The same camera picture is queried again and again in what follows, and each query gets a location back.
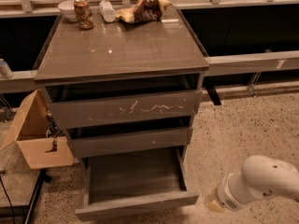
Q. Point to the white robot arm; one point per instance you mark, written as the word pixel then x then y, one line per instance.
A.
pixel 260 178

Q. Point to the grey metal railing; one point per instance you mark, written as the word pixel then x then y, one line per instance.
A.
pixel 218 66

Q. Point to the grey drawer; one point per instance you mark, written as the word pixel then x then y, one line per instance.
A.
pixel 134 183
pixel 125 109
pixel 130 142

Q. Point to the grey bottom drawer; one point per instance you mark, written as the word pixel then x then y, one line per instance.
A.
pixel 134 183

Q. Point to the crumpled brown snack bag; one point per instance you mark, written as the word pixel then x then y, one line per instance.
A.
pixel 143 11

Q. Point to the brown drink can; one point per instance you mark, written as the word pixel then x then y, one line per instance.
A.
pixel 84 14

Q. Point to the open cardboard box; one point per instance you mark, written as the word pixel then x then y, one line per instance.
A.
pixel 28 130

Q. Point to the grey drawer cabinet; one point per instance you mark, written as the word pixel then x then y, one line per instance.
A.
pixel 119 59

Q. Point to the padded gripper body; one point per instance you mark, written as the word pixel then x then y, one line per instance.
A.
pixel 226 196

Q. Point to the black metal floor stand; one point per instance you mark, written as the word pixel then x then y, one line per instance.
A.
pixel 25 210

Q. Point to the grey middle drawer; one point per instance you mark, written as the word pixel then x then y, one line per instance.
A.
pixel 130 142

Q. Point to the white can on ledge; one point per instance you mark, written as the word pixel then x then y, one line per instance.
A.
pixel 5 70

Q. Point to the grey top drawer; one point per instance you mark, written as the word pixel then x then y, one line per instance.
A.
pixel 125 109

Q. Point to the white bowl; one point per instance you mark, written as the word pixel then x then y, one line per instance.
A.
pixel 68 11

